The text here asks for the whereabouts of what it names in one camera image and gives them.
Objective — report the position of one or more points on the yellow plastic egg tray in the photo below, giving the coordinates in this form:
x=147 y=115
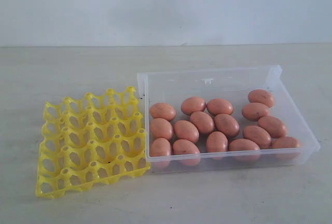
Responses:
x=93 y=140

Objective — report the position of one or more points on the clear plastic box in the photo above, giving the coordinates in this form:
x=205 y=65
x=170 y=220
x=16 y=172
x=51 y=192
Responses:
x=234 y=85

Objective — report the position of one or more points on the brown egg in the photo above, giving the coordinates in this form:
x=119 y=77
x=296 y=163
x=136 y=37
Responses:
x=186 y=147
x=193 y=104
x=261 y=96
x=243 y=144
x=163 y=110
x=219 y=106
x=161 y=147
x=227 y=125
x=186 y=130
x=203 y=122
x=161 y=128
x=217 y=142
x=258 y=135
x=274 y=126
x=254 y=111
x=286 y=142

